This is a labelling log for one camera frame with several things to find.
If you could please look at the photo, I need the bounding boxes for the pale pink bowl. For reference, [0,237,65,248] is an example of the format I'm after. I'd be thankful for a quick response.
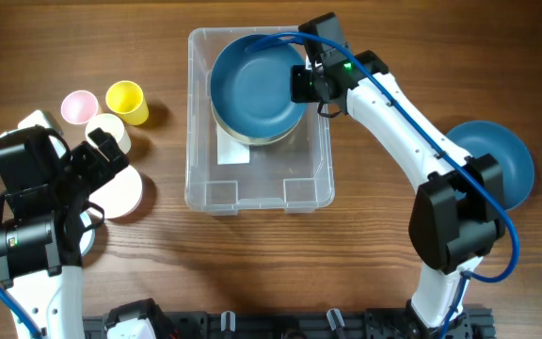
[89,166,143,218]

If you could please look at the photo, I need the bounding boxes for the cream cup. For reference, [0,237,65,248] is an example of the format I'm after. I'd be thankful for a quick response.
[85,113,132,154]

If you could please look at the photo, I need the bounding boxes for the pink cup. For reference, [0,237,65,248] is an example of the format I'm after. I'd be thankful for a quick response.
[60,90,102,125]

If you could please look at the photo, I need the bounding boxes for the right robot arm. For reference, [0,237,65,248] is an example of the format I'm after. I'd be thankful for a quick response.
[292,12,515,338]

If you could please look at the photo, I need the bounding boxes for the yellow cup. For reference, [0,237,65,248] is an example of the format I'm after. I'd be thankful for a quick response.
[105,80,149,126]

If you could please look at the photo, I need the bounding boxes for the cream bowl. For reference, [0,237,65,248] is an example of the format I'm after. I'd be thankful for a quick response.
[212,107,300,146]

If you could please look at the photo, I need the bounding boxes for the green bowl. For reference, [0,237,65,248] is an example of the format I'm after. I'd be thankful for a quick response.
[79,212,95,256]

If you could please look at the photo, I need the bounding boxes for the clear plastic storage container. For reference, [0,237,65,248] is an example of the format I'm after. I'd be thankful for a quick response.
[184,26,335,215]

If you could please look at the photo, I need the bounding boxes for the blue bowl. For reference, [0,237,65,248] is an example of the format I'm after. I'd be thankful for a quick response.
[446,121,535,210]
[210,34,308,137]

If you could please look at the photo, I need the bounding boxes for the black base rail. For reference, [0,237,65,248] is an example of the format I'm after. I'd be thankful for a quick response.
[82,299,496,339]

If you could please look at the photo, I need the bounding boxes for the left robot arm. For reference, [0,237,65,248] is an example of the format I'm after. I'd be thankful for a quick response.
[0,125,129,338]

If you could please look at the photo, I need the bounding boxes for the white label in container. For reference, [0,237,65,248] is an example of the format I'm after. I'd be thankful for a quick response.
[216,126,250,165]

